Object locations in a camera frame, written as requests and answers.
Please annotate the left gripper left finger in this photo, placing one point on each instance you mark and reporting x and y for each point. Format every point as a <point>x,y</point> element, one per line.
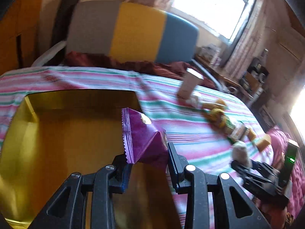
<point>67,207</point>

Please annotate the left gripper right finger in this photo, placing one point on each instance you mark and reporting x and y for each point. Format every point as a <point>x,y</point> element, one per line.
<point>232,207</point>

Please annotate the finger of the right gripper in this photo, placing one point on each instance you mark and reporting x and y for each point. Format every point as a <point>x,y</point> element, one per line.
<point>264,168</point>
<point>242,170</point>

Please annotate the yellow sponge block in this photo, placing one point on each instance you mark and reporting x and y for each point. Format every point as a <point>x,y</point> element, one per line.
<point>263,142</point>

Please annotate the purple snack packet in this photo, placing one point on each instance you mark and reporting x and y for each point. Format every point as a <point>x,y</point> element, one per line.
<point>144,141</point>

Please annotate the white rolled sock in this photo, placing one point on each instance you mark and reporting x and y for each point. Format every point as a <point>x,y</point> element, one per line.
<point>193,101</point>
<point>240,154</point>

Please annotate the pink quilt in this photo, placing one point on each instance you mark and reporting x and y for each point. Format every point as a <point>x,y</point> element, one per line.
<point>279,140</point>

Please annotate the striped bed sheet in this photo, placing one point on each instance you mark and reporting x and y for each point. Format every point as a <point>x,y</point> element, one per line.
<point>200,142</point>

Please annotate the gold cardboard box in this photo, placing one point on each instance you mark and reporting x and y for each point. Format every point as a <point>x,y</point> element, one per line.
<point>54,134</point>

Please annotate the wooden desk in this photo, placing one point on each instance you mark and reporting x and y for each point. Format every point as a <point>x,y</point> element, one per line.
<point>223,78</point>

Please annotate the white beige carton box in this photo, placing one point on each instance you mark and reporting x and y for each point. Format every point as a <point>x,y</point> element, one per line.
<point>190,81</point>

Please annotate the maroon blanket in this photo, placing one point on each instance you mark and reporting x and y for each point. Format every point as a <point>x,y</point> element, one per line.
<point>174,70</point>

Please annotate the grey yellow blue headboard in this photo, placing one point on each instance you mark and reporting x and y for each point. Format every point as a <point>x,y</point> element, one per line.
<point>130,32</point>

